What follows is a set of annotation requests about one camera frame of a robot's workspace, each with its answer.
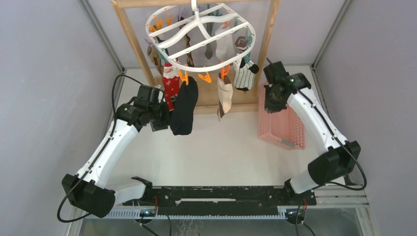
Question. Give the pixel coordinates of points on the wooden hanger stand frame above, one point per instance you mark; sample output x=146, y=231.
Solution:
x=208, y=99

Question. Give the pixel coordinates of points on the black white striped sock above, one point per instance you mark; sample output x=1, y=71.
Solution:
x=245, y=75

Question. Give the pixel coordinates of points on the white round clip hanger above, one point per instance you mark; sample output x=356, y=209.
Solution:
x=179, y=36

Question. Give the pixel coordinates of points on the pink plastic basket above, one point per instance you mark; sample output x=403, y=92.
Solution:
x=284, y=129

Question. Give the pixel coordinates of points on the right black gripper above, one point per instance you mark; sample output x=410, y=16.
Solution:
x=269, y=107

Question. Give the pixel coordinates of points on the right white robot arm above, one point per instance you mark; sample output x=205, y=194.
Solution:
x=337, y=155

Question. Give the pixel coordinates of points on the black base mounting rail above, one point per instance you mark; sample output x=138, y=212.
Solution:
x=240, y=201

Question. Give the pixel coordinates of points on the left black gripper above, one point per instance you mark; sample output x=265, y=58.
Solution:
x=164, y=124

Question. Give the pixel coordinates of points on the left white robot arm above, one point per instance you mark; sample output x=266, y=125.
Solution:
x=89, y=189

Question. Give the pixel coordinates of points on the red christmas sock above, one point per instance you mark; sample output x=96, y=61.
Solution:
x=170, y=83

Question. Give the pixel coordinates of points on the beige brown patch sock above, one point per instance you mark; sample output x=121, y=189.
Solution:
x=225, y=93

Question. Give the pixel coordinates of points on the white grey sock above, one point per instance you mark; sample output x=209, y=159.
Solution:
x=225, y=48

